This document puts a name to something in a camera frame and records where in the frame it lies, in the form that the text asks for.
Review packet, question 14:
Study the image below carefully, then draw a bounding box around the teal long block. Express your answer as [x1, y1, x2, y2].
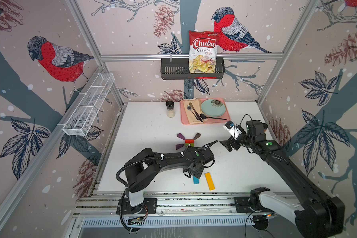
[192, 177, 199, 184]

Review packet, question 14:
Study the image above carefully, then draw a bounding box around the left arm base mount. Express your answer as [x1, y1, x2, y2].
[116, 197, 157, 215]

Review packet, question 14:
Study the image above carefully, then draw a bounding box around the brown triangle block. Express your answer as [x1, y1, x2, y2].
[193, 133, 201, 140]

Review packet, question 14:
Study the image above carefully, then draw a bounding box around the black long spoon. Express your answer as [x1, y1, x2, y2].
[200, 114, 226, 120]

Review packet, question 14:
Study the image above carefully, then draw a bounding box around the iridescent butter knife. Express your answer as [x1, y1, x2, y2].
[189, 103, 203, 123]

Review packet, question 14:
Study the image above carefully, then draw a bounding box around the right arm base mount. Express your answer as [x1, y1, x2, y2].
[234, 196, 255, 213]

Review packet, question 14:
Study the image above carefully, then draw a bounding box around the purple triangle block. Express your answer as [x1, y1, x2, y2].
[176, 144, 185, 150]
[177, 133, 186, 140]

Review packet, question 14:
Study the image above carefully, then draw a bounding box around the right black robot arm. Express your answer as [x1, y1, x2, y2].
[221, 120, 345, 238]

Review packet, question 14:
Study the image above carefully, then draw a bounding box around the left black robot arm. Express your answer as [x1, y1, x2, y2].
[116, 140, 217, 208]

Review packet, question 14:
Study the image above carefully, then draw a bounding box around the pink plastic tray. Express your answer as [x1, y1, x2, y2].
[179, 98, 231, 125]

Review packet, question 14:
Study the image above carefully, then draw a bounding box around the glass salt grinder black cap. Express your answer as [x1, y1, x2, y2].
[166, 101, 176, 118]

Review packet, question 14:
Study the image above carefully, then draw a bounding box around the silver teaspoon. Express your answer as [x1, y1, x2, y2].
[186, 105, 199, 121]

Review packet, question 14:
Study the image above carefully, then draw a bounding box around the Chuba cassava chips bag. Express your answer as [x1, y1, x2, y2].
[189, 31, 219, 72]

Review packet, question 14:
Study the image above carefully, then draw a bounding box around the mint green flower plate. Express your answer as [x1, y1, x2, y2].
[201, 99, 226, 117]

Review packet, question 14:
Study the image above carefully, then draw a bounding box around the yellow long block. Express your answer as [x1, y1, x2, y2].
[205, 173, 215, 191]

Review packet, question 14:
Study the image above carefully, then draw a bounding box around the beige cloth napkin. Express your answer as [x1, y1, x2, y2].
[180, 99, 205, 125]

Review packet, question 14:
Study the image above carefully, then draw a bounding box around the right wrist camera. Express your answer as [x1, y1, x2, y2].
[223, 121, 246, 140]

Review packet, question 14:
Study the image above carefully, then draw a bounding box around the black wire wall basket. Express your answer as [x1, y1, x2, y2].
[160, 58, 225, 80]

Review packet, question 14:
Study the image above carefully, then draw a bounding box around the white wire wall basket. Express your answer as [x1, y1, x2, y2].
[63, 72, 115, 136]

